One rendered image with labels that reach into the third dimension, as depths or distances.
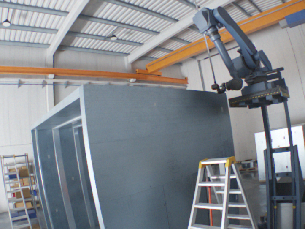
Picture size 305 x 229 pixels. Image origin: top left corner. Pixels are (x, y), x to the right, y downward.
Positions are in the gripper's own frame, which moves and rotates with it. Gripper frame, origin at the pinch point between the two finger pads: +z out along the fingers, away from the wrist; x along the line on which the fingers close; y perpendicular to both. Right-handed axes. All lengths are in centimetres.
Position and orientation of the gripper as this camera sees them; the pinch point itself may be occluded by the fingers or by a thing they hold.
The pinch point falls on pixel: (218, 88)
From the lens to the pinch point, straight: 334.9
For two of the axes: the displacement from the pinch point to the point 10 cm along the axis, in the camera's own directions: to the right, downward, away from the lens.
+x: 1.6, -9.2, 3.7
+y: 7.3, 3.6, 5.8
